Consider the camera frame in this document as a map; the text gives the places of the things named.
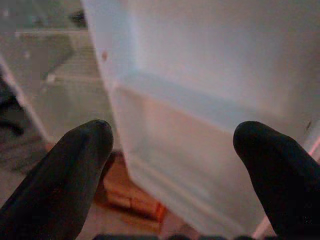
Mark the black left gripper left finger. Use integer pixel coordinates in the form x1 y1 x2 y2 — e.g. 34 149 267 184
0 119 115 240

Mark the silver small fridge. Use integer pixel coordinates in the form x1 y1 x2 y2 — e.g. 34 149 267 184
0 0 320 240

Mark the white wire fridge shelf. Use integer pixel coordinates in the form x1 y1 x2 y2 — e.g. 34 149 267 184
53 41 102 82

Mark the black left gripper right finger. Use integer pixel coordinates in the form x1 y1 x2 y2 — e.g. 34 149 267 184
232 120 320 240

